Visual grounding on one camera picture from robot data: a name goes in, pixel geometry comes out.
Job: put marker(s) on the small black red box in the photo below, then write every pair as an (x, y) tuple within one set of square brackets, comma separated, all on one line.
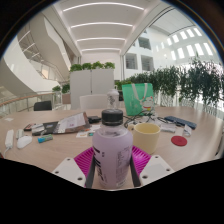
[(29, 127)]

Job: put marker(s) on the clear shaker bottle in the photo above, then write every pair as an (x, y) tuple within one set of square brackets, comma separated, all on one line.
[(113, 99)]

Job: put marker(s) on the small teal tube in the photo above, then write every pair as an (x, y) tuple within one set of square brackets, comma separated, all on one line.
[(45, 138)]

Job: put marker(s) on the white computer mouse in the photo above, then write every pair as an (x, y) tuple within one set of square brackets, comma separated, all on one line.
[(24, 142)]

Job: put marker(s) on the green tote bag cat print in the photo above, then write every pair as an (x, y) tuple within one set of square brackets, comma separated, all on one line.
[(135, 100)]

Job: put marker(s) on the row of green hedge plants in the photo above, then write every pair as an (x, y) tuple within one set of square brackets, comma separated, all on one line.
[(186, 81)]

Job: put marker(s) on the white power strip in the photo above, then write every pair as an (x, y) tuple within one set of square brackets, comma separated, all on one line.
[(9, 138)]

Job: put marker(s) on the potted green plant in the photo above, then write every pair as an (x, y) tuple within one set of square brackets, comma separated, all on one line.
[(63, 89)]

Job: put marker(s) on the purple drink bottle black cap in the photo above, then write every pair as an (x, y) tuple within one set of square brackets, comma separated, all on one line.
[(111, 150)]

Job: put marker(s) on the black chair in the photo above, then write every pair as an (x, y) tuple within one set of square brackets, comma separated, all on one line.
[(42, 106)]

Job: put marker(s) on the dark blue keyboard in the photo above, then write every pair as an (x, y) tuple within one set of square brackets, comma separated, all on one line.
[(181, 122)]

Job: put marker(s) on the small white device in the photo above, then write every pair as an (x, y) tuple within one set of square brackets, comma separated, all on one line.
[(19, 133)]

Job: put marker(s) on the pale yellow cup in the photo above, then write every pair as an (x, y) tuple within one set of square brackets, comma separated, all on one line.
[(146, 138)]

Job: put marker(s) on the black notebook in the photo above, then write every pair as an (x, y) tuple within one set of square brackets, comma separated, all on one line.
[(48, 128)]

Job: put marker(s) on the white paper sheet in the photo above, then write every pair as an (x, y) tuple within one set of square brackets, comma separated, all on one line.
[(9, 119)]

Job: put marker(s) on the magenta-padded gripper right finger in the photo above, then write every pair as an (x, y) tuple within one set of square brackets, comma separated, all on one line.
[(155, 168)]

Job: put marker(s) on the white packet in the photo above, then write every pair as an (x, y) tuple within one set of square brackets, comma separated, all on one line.
[(167, 128), (187, 130)]

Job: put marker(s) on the open magazine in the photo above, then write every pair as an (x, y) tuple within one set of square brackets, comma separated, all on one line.
[(71, 122)]

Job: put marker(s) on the flat round red coaster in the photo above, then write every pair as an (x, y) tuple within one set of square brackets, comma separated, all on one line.
[(179, 141)]

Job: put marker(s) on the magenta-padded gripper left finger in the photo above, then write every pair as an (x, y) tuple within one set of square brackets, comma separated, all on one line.
[(71, 170)]

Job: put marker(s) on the white cabinet with plants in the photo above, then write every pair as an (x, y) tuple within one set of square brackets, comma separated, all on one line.
[(91, 86)]

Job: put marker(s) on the black pouch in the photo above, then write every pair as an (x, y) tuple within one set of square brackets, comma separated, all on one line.
[(94, 119)]

